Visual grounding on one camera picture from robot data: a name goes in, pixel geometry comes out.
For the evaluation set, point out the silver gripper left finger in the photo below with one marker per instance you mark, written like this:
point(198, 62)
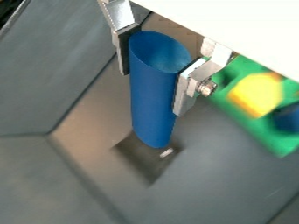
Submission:
point(120, 19)

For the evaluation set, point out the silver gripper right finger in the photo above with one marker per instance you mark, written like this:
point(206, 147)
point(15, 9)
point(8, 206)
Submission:
point(194, 80)

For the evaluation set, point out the blue oval cylinder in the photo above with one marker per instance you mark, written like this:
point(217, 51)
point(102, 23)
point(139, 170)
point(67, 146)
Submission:
point(156, 58)

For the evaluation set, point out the yellow pentagon block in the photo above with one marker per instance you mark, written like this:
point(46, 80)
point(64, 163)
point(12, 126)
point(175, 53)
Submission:
point(258, 93)

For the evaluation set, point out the dark blue hexagon block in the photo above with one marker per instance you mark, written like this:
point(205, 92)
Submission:
point(286, 118)

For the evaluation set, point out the green shape sorter base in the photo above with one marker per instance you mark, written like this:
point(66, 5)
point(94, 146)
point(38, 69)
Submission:
point(279, 142)

